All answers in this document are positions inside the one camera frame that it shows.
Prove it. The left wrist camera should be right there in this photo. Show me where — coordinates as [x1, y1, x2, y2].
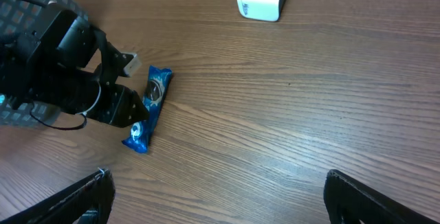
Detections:
[122, 53, 142, 77]

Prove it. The dark grey plastic basket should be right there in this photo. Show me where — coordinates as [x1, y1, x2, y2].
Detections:
[1, 0, 96, 126]

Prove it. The blue Oreo cookie pack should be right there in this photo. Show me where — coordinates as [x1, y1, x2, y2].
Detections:
[122, 65, 173, 153]

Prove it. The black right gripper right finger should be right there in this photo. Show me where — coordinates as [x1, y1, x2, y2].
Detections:
[323, 169, 438, 224]

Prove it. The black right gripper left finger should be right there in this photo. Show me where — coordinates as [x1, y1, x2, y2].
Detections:
[1, 168, 116, 224]

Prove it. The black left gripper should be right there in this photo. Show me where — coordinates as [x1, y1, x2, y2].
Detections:
[1, 3, 149, 128]

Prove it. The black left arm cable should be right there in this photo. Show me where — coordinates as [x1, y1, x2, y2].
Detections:
[0, 0, 89, 131]

